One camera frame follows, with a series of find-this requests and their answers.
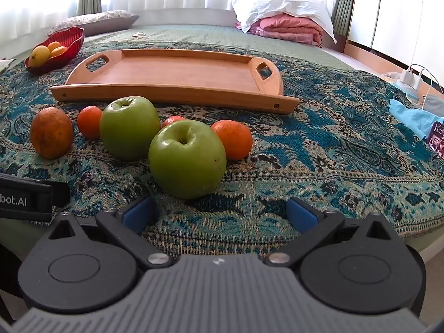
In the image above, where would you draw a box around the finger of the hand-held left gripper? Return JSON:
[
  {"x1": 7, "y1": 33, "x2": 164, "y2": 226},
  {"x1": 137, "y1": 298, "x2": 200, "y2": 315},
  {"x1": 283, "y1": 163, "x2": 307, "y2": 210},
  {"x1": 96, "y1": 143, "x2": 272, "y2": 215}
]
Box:
[{"x1": 51, "y1": 180, "x2": 71, "y2": 213}]

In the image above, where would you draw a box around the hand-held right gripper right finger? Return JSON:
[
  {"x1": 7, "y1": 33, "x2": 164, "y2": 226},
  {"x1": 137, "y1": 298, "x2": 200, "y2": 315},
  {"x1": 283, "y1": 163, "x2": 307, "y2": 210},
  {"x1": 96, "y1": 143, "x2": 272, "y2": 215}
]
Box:
[{"x1": 264, "y1": 196, "x2": 399, "y2": 270}]

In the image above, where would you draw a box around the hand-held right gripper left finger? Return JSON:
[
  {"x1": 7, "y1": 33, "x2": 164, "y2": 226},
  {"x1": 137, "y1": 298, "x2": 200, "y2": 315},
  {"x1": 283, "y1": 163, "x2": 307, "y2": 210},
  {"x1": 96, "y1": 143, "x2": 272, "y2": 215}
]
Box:
[{"x1": 49, "y1": 196, "x2": 174, "y2": 270}]

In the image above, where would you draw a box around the mottled brownish orange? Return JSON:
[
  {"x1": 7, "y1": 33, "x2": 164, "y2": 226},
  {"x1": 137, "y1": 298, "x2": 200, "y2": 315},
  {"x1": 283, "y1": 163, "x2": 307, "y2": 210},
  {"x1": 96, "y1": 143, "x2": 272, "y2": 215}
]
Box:
[{"x1": 30, "y1": 107, "x2": 74, "y2": 160}]

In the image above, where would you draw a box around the green apple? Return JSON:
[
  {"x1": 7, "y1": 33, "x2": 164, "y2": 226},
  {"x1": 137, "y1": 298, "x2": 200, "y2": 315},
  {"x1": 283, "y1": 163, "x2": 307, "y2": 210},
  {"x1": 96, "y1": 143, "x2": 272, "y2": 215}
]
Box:
[
  {"x1": 148, "y1": 119, "x2": 227, "y2": 200},
  {"x1": 99, "y1": 96, "x2": 161, "y2": 161}
]

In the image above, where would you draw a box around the small tangerine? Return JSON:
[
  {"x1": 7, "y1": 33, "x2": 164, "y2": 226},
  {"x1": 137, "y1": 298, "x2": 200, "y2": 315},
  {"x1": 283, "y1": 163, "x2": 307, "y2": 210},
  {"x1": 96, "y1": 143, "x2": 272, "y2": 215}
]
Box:
[
  {"x1": 77, "y1": 106, "x2": 104, "y2": 140},
  {"x1": 161, "y1": 115, "x2": 187, "y2": 128}
]

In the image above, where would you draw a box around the wooden tray with handles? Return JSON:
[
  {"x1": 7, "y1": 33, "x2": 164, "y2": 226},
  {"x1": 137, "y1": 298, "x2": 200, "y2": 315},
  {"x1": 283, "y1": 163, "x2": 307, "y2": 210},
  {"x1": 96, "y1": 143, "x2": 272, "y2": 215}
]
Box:
[{"x1": 50, "y1": 49, "x2": 300, "y2": 114}]

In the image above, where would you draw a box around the teal paisley blanket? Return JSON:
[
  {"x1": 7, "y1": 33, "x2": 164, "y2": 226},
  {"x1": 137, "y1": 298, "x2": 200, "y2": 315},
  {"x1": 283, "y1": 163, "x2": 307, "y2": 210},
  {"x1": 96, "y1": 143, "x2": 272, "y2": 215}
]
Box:
[{"x1": 0, "y1": 38, "x2": 444, "y2": 254}]

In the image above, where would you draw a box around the round orange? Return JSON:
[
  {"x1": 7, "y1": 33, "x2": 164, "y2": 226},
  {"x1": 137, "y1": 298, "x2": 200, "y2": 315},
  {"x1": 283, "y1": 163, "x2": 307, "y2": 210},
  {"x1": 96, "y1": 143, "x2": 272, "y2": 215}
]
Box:
[{"x1": 211, "y1": 120, "x2": 253, "y2": 161}]

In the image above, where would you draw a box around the yellow mango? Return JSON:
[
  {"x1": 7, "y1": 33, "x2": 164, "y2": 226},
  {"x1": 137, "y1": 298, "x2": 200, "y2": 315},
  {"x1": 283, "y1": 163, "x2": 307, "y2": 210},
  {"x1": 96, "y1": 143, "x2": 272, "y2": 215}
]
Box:
[{"x1": 28, "y1": 45, "x2": 51, "y2": 67}]

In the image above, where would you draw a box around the light blue cloth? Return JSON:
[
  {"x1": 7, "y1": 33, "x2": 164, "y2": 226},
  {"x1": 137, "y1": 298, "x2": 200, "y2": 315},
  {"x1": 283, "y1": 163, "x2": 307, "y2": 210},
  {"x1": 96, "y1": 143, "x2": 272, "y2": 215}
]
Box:
[{"x1": 387, "y1": 99, "x2": 444, "y2": 141}]

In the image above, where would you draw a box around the smartphone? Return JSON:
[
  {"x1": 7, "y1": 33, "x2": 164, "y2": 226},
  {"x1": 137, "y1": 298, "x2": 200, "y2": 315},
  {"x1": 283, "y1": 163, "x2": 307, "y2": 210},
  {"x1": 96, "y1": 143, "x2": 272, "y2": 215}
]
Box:
[{"x1": 426, "y1": 121, "x2": 444, "y2": 161}]

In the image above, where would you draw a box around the red leaf-shaped bowl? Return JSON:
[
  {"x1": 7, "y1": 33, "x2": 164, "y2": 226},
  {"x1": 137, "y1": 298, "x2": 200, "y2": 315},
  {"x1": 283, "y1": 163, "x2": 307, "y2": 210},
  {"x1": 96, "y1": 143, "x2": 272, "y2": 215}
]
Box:
[{"x1": 24, "y1": 26, "x2": 85, "y2": 76}]

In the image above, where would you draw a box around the light blue round base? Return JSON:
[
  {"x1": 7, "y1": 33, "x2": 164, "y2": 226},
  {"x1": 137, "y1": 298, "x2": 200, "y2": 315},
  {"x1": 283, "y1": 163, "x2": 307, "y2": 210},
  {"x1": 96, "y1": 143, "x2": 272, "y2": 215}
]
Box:
[{"x1": 395, "y1": 79, "x2": 421, "y2": 96}]

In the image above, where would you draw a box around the white charger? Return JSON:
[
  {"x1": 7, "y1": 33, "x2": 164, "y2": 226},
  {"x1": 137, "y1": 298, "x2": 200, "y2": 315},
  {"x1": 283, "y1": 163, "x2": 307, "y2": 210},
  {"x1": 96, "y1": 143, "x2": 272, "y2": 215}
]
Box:
[{"x1": 402, "y1": 64, "x2": 424, "y2": 91}]

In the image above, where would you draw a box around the floral pillow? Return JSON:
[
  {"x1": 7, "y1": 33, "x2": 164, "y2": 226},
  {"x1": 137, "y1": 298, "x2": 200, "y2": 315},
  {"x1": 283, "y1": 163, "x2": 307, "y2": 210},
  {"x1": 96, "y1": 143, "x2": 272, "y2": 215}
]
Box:
[{"x1": 47, "y1": 10, "x2": 140, "y2": 37}]

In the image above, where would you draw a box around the folded pink blanket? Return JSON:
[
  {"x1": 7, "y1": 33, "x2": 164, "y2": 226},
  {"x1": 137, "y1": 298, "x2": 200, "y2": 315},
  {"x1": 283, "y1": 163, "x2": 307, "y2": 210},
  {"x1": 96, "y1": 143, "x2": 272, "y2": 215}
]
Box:
[{"x1": 235, "y1": 14, "x2": 324, "y2": 46}]

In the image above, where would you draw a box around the green quilted mat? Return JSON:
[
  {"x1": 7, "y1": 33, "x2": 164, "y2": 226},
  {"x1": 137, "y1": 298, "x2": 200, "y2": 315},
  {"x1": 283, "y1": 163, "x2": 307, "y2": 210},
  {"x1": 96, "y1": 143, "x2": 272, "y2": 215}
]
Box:
[{"x1": 81, "y1": 24, "x2": 352, "y2": 72}]

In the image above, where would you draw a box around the white and pink bedding pile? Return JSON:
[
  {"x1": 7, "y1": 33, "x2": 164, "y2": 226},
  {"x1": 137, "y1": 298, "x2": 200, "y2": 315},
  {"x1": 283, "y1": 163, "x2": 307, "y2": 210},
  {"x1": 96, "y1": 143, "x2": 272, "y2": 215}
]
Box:
[{"x1": 231, "y1": 0, "x2": 338, "y2": 44}]

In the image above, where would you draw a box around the white wardrobe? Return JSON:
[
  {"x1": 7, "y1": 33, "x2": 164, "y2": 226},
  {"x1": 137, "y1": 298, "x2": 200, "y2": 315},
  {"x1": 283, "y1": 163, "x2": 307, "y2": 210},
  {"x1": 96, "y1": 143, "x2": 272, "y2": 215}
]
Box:
[{"x1": 347, "y1": 0, "x2": 444, "y2": 65}]

